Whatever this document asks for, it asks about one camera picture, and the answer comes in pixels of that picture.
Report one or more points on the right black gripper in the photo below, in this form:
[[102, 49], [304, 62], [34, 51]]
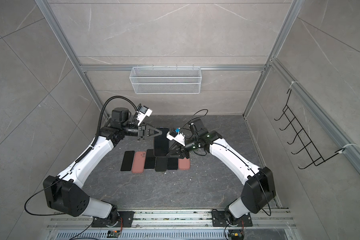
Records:
[[181, 150]]

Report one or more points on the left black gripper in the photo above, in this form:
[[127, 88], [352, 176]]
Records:
[[143, 132]]

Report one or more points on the pink phone case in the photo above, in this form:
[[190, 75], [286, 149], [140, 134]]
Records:
[[184, 164], [139, 163]]

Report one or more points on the black phone case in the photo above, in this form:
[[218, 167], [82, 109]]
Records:
[[161, 164]]

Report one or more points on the phone with black screen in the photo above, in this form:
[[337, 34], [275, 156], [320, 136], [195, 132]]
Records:
[[127, 162]]

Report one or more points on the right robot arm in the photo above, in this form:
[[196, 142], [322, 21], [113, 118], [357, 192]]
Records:
[[259, 187]]

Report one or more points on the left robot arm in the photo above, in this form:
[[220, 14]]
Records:
[[64, 192]]

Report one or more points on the white wire mesh basket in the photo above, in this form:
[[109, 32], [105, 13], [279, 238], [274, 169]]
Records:
[[166, 80]]

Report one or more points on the black wire hook rack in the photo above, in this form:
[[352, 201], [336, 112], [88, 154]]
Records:
[[302, 136]]

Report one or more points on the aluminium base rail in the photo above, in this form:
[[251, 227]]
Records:
[[183, 224]]

